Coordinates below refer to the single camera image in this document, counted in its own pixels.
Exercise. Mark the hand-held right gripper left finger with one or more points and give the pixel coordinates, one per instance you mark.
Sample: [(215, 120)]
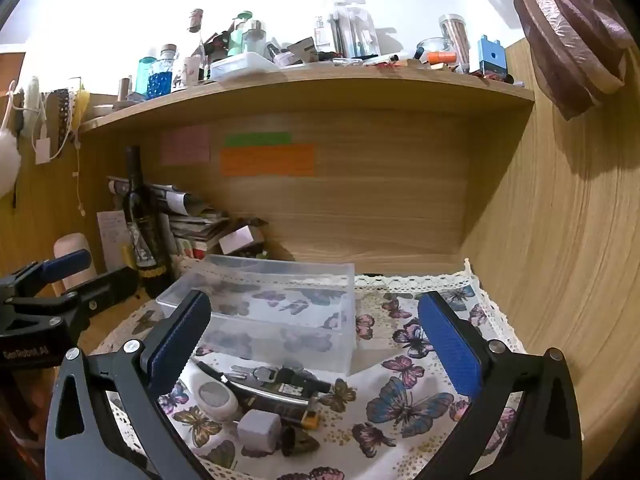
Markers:
[(175, 345)]

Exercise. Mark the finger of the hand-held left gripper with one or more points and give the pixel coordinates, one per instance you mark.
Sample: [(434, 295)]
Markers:
[(105, 285), (67, 262)]

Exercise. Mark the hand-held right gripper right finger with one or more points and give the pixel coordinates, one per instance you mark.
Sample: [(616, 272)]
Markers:
[(450, 345)]

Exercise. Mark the white oval key fob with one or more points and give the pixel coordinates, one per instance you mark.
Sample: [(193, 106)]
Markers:
[(215, 398)]

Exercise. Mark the silver keys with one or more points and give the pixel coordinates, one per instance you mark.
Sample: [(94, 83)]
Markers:
[(252, 374)]

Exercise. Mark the black silver folding tool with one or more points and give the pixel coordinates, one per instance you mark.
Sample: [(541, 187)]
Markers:
[(270, 397)]

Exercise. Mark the clear plastic storage box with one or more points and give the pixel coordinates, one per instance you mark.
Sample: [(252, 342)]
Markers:
[(300, 340)]

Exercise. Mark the black yellow usb stick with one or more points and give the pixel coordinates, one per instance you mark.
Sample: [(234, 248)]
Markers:
[(302, 417)]

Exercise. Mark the black cone-shaped piece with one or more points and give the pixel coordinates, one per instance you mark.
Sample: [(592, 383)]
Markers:
[(300, 442)]

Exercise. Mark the pink cylindrical cup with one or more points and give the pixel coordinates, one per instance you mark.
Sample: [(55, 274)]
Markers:
[(70, 242)]

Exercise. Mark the white note paper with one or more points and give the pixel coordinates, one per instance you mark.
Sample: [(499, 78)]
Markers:
[(112, 235)]

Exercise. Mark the dark wine bottle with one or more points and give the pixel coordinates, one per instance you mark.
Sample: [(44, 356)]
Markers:
[(142, 220)]

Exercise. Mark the butterfly print lace tablecloth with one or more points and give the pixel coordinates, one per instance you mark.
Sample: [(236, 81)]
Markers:
[(400, 425)]

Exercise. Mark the stack of magazines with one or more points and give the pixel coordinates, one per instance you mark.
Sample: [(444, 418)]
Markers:
[(192, 222)]

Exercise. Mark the white paper tag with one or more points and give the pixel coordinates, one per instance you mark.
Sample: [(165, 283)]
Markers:
[(43, 151)]

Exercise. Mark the small white cardboard box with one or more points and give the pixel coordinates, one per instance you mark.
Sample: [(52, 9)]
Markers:
[(240, 239)]

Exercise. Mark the hanging lace ribbons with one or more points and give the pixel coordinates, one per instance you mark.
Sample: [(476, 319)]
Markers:
[(70, 110)]

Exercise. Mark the pink sticky note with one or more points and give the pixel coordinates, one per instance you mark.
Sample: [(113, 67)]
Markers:
[(185, 145)]

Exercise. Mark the blue plastic bottle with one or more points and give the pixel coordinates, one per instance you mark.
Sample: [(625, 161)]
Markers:
[(145, 77)]

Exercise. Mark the orange paper note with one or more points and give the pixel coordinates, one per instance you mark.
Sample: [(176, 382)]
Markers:
[(267, 160)]

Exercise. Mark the clear bottle with blue beads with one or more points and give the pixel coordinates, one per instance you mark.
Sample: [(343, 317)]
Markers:
[(163, 75)]

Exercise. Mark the green paper strip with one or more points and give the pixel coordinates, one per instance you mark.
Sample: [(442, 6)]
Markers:
[(257, 139)]

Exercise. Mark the small printed white cup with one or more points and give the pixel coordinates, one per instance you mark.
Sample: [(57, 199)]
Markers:
[(191, 70)]

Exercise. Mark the white plastic tray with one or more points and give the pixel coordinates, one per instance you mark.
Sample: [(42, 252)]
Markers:
[(245, 66)]

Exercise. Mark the green pump bottle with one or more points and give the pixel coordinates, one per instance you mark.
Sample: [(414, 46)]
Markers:
[(237, 35)]

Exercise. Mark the glass jar silver lid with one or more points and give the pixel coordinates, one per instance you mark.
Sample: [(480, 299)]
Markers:
[(255, 40)]

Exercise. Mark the blue plastic block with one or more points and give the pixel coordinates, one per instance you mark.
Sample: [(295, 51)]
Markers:
[(490, 57)]

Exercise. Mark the glass bowl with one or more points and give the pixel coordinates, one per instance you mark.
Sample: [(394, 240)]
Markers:
[(430, 46)]

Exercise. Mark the glass jar of sticks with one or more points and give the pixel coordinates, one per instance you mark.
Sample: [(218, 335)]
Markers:
[(456, 42)]

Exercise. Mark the clear brush packaging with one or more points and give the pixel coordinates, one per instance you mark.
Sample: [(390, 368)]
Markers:
[(355, 30)]

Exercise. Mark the brown plastic bag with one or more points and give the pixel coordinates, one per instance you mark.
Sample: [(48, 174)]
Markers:
[(565, 35)]

